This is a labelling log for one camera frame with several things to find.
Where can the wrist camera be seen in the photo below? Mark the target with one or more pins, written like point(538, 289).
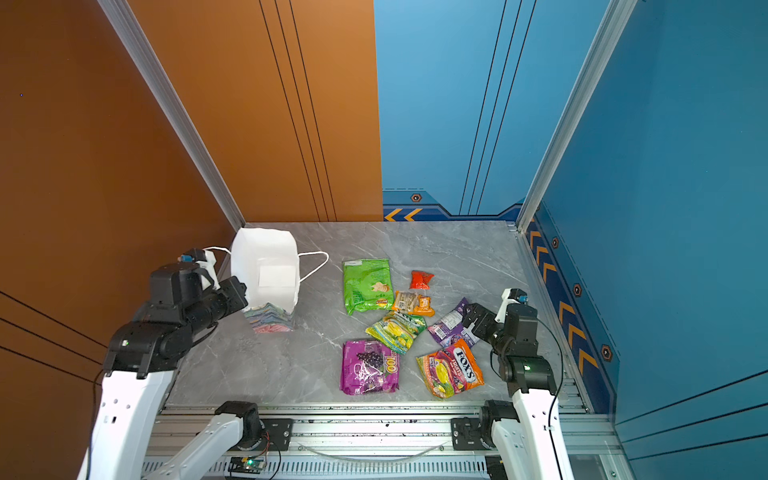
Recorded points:
point(205, 266)
point(510, 296)

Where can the Fox's fruit candy bag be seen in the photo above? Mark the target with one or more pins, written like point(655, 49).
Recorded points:
point(451, 370)

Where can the left green circuit board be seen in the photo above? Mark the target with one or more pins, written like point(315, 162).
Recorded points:
point(246, 465)

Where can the floral white paper bag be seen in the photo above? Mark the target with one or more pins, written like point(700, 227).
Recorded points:
point(267, 261)

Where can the green Lays chips bag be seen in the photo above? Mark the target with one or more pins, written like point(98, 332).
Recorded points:
point(367, 285)

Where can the aluminium front rail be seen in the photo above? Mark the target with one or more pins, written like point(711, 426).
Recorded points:
point(378, 441)

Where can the left aluminium frame post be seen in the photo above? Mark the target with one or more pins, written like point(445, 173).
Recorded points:
point(129, 31)

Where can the yellow green candy bag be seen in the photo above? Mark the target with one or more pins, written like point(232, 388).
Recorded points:
point(397, 331)

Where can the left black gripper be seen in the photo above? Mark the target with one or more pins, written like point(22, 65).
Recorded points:
point(238, 295)

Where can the small red snack packet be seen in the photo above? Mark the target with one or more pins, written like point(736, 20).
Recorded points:
point(420, 280)

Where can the purple white snack bag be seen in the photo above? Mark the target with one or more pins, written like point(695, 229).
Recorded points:
point(449, 329)

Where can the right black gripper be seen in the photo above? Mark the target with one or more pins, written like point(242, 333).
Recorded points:
point(488, 317)

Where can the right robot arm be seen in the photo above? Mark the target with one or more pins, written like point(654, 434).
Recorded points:
point(525, 430)

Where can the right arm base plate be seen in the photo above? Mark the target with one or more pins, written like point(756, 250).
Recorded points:
point(469, 434)

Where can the magenta grape candy bag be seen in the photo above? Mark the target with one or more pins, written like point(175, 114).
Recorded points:
point(368, 366)

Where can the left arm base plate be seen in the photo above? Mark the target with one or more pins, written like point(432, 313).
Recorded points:
point(273, 434)

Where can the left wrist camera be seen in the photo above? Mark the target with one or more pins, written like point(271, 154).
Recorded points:
point(205, 266)

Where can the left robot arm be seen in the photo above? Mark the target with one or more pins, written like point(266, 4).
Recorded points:
point(186, 304)

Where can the orange cracker snack packet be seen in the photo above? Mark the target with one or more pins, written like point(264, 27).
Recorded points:
point(412, 303)

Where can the aluminium frame post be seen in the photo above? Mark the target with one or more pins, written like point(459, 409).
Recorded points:
point(608, 34)
point(129, 31)

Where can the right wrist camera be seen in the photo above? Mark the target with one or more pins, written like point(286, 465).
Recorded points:
point(510, 296)

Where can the right aluminium frame post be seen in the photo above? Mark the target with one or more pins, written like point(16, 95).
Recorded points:
point(608, 34)

